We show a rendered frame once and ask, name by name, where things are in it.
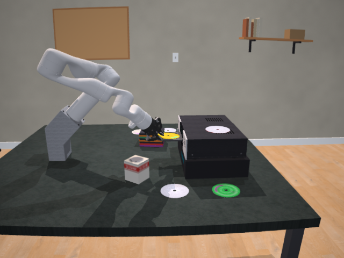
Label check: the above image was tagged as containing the yellow-labelled cd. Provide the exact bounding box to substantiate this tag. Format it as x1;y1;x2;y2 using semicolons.
158;133;180;139

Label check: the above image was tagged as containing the green disc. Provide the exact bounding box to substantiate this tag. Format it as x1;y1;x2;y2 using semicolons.
212;183;240;197

